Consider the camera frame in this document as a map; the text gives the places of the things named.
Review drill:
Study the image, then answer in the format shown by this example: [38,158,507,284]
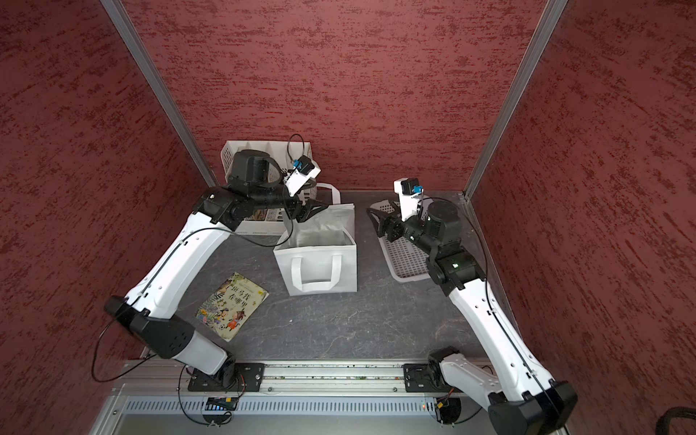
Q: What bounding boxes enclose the aluminium corner post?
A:
[464,0,568,202]
[100,0,218,187]

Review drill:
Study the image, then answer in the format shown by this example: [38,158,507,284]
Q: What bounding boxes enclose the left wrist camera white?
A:
[284,155,321,197]

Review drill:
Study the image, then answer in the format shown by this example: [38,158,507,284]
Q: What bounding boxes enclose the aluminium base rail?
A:
[110,358,435,396]

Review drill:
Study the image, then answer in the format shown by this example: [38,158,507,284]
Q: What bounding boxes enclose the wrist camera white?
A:
[284,155,321,197]
[393,178,423,221]

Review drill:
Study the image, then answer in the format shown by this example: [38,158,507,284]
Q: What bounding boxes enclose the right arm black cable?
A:
[423,196,550,426]

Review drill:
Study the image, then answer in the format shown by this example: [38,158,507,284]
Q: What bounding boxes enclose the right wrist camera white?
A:
[393,178,423,221]

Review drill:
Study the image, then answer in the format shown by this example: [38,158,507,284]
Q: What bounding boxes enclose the white perforated plastic basket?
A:
[369,198,436,284]

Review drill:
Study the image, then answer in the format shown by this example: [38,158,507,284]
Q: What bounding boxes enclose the left aluminium corner post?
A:
[100,0,218,187]

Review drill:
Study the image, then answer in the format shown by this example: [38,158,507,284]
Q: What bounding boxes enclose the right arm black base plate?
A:
[402,364,451,393]

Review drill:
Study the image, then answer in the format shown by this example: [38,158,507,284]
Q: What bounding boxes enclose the white desktop file organizer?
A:
[220,140,320,237]

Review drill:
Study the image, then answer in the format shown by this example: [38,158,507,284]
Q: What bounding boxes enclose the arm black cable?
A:
[90,133,306,428]
[423,196,550,426]

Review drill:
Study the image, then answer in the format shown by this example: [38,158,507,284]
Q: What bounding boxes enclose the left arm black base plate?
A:
[187,362,266,393]

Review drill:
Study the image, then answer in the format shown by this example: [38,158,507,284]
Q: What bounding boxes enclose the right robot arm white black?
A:
[367,199,578,434]

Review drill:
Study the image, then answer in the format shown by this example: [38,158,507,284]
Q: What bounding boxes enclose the colourful children's book on table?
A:
[196,273,268,342]

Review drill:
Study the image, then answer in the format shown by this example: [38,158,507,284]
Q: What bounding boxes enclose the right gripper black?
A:
[365,196,437,253]

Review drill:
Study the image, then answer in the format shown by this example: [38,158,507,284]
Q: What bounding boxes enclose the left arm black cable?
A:
[90,133,306,428]

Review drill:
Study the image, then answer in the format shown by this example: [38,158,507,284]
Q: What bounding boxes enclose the right aluminium corner post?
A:
[464,0,568,202]

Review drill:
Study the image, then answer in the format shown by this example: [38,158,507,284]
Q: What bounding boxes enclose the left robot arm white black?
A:
[105,150,327,390]

